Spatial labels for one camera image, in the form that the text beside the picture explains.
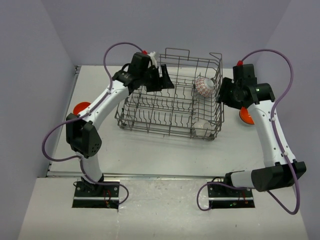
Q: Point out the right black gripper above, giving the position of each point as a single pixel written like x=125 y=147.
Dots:
x=228 y=83

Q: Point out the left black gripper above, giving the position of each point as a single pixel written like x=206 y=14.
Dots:
x=165 y=82

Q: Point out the small orange bowl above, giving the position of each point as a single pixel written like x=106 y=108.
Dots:
x=245 y=116

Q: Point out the grey wire dish rack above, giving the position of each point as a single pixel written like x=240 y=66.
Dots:
x=173 y=112

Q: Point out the large orange bowl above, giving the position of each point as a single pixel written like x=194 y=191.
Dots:
x=80 y=107

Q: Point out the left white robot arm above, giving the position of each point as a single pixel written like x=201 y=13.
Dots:
x=82 y=128

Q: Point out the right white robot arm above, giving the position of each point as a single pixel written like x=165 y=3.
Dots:
x=281 y=169

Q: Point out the red patterned white bowl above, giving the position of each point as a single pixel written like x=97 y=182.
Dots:
x=204 y=86

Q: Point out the small white bowl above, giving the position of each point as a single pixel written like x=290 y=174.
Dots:
x=202 y=128

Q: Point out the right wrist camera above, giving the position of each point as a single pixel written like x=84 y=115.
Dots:
x=244 y=75

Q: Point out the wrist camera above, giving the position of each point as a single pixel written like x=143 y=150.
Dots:
x=244 y=75
x=141 y=62

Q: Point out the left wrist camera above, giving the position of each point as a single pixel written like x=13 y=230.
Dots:
x=141 y=62

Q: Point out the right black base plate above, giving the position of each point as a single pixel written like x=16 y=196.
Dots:
x=219 y=191

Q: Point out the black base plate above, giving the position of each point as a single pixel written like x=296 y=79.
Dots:
x=84 y=189
x=219 y=191

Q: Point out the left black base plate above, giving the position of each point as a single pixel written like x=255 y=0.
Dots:
x=84 y=189

